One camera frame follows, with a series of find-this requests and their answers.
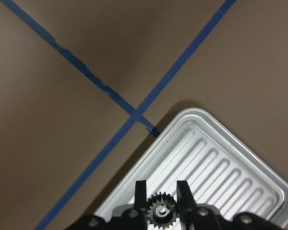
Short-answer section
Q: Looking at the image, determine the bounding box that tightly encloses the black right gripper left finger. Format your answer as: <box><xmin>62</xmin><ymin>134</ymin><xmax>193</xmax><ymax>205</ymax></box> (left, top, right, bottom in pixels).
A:
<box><xmin>133</xmin><ymin>180</ymin><xmax>148</xmax><ymax>230</ymax></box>

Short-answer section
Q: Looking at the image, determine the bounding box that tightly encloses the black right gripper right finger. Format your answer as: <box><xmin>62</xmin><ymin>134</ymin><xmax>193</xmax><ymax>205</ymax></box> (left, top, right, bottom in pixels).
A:
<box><xmin>176</xmin><ymin>181</ymin><xmax>199</xmax><ymax>230</ymax></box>

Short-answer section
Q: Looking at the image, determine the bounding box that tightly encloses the small black bearing gear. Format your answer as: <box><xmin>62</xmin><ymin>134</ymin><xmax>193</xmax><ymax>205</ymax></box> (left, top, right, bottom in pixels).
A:
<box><xmin>147</xmin><ymin>192</ymin><xmax>178</xmax><ymax>229</ymax></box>

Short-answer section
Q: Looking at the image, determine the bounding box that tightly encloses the silver metal tray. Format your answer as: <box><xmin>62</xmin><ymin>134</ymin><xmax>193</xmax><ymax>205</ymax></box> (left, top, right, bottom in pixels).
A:
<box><xmin>95</xmin><ymin>108</ymin><xmax>288</xmax><ymax>228</ymax></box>

